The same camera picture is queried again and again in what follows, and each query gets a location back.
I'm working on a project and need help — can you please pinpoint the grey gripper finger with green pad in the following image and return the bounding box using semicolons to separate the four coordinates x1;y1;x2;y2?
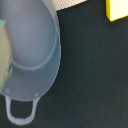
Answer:
0;20;13;88

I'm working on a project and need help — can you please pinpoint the dark grey pot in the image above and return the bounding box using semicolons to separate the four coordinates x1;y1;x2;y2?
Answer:
0;0;61;125

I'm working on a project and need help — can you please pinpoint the yellow butter block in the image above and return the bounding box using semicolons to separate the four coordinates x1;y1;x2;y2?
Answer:
106;0;128;21

